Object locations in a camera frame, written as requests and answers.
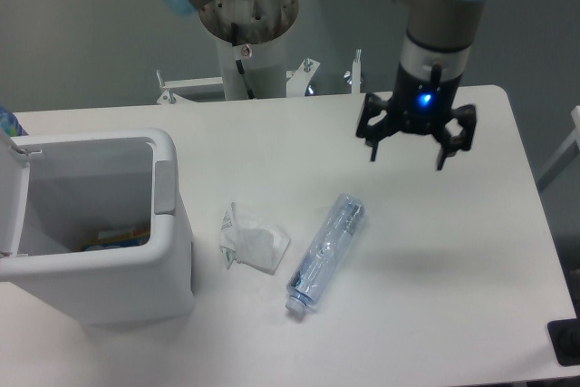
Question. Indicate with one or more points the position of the clear plastic water bottle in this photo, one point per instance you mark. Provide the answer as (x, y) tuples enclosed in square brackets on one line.
[(321, 259)]

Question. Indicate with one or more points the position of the white metal frame bracket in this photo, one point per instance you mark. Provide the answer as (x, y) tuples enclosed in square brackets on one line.
[(298, 83)]

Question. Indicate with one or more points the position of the white open trash can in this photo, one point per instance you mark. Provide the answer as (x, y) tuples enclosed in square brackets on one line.
[(59, 191)]

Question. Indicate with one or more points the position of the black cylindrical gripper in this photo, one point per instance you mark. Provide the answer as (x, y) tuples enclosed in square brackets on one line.
[(425, 87)]

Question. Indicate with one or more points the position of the white paper wrapper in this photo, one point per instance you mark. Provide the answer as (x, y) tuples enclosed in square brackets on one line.
[(248, 238)]

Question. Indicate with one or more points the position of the blue patterned object left edge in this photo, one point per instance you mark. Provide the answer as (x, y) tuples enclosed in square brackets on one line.
[(10, 124)]

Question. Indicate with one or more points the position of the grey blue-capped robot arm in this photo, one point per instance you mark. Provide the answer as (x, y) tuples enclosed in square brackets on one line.
[(445, 24)]

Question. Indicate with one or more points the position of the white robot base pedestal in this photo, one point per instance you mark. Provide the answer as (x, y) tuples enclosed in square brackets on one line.
[(250, 37)]

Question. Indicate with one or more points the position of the black table clamp mount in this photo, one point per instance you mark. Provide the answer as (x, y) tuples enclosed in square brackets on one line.
[(564, 335)]

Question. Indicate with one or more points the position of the white frame leg right edge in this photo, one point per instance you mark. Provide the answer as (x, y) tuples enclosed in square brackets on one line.
[(562, 157)]

